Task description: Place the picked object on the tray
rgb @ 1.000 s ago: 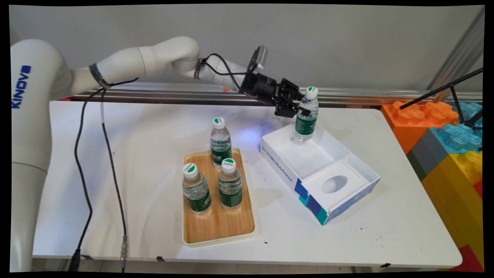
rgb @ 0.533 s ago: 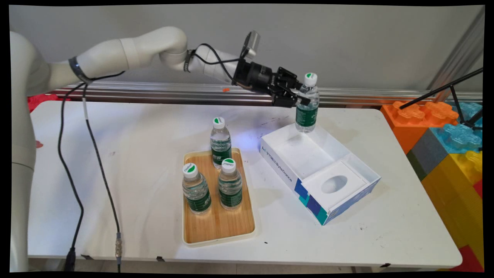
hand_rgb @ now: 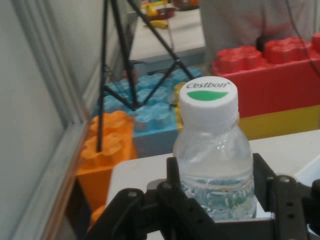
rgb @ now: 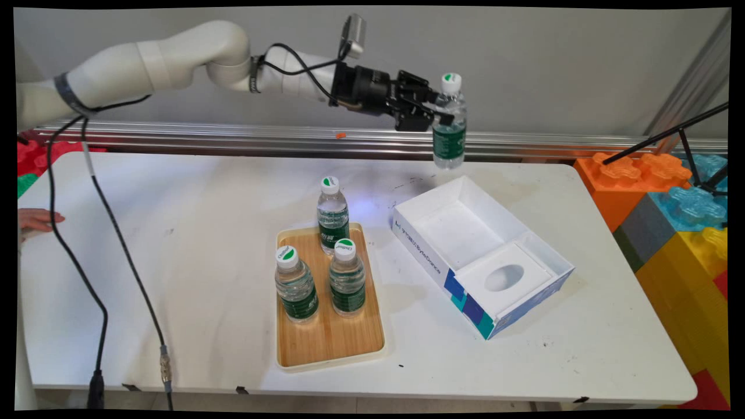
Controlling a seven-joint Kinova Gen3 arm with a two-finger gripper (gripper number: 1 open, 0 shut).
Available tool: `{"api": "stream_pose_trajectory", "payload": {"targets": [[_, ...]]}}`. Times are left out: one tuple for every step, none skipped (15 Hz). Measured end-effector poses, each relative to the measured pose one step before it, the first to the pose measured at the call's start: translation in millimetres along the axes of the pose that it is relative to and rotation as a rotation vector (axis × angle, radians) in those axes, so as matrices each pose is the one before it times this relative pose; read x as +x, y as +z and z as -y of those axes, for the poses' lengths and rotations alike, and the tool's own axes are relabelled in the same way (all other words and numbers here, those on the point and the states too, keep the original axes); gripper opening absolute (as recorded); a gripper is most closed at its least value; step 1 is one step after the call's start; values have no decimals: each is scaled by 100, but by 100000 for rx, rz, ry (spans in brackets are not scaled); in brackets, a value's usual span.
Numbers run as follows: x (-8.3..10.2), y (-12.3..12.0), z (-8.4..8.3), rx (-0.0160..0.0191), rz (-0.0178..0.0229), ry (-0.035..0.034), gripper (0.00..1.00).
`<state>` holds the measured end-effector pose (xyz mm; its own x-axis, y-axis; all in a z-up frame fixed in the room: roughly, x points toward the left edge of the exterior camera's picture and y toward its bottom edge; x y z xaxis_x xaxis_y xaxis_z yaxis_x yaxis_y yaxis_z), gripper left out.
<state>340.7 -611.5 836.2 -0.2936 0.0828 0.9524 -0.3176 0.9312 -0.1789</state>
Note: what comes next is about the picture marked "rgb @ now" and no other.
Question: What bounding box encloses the yellow foam building block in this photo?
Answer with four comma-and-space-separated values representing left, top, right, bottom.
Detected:
634, 227, 730, 405

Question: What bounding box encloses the black tripod stand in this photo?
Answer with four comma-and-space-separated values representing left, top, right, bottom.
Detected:
601, 103, 729, 198

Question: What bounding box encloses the water bottle green label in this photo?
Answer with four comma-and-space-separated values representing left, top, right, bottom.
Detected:
275, 245, 320, 324
432, 73, 467, 170
317, 176, 350, 256
329, 238, 367, 318

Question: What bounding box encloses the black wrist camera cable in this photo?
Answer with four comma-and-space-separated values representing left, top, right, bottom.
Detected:
250, 43, 351, 104

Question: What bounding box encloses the orange foam building block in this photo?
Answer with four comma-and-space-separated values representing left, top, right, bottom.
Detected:
573, 153, 692, 233

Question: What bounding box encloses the blue foam building block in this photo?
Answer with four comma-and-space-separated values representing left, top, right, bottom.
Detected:
648, 154, 729, 233

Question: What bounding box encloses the grey foam building block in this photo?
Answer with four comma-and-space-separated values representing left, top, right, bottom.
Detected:
613, 195, 676, 273

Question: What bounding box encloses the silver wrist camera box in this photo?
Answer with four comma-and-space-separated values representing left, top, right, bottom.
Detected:
339, 15, 367, 59

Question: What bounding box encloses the white open cardboard box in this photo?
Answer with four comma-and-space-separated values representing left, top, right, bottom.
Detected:
392, 176, 576, 340

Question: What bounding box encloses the horizontal aluminium frame rail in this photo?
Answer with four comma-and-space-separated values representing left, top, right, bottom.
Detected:
17, 118, 728, 161

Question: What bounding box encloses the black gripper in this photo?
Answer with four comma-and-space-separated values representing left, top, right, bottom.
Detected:
329, 63, 455, 133

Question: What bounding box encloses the aluminium frame post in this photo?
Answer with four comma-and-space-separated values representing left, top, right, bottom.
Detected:
643, 12, 731, 155

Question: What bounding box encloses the red foam building block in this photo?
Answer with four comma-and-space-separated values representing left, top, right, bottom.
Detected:
678, 370, 730, 411

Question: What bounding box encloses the black cable metal connector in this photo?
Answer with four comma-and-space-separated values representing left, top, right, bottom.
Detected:
80, 95, 174, 411

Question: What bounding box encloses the wooden tray cream rim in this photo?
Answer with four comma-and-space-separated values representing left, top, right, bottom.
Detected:
275, 223, 386, 372

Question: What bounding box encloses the person's bare hand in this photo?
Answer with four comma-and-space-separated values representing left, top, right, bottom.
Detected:
17, 208, 66, 242

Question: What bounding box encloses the thick black cable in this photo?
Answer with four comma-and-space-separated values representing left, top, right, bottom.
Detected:
45, 113, 109, 409

